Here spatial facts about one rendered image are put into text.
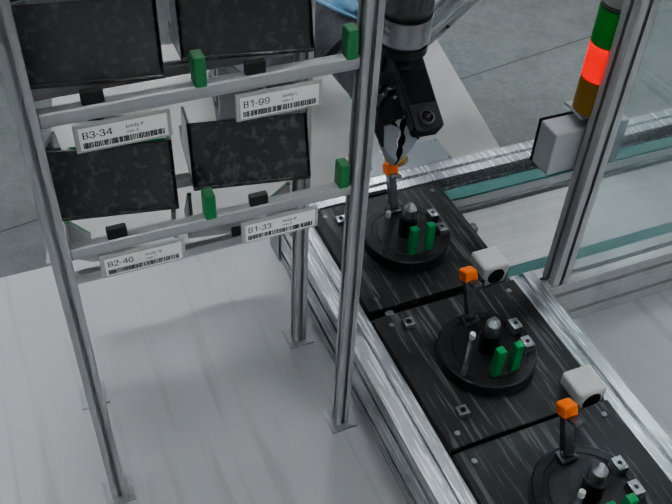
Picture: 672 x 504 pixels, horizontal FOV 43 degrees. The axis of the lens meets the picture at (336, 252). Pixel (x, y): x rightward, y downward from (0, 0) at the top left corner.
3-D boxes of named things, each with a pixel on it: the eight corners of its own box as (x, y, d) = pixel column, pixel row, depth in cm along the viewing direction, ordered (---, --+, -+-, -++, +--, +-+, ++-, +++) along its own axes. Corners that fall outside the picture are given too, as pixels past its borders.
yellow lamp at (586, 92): (564, 101, 117) (573, 70, 113) (595, 94, 118) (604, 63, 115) (586, 121, 113) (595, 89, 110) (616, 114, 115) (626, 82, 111)
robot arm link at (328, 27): (291, 18, 178) (338, -28, 173) (333, 68, 179) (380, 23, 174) (272, 18, 167) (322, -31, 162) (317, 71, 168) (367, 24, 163)
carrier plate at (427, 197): (309, 221, 143) (309, 211, 142) (435, 190, 151) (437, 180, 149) (368, 321, 127) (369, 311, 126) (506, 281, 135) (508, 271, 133)
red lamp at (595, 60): (573, 69, 113) (582, 36, 110) (604, 62, 115) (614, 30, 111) (595, 89, 110) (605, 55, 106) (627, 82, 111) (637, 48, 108)
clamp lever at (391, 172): (385, 207, 139) (381, 163, 136) (396, 204, 140) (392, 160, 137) (395, 213, 136) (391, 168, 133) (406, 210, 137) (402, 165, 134)
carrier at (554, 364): (372, 328, 126) (378, 268, 118) (511, 287, 134) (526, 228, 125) (449, 460, 111) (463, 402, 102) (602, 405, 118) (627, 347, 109)
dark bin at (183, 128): (180, 142, 118) (174, 88, 116) (273, 133, 121) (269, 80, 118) (193, 191, 93) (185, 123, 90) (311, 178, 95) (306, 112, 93)
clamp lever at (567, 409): (555, 452, 107) (555, 400, 104) (568, 447, 107) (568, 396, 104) (573, 467, 104) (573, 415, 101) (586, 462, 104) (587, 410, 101)
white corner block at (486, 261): (467, 269, 136) (470, 251, 134) (491, 262, 138) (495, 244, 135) (481, 289, 133) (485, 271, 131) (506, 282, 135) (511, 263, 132)
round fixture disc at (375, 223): (348, 224, 140) (349, 215, 139) (424, 205, 144) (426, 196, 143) (385, 281, 131) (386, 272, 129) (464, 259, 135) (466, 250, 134)
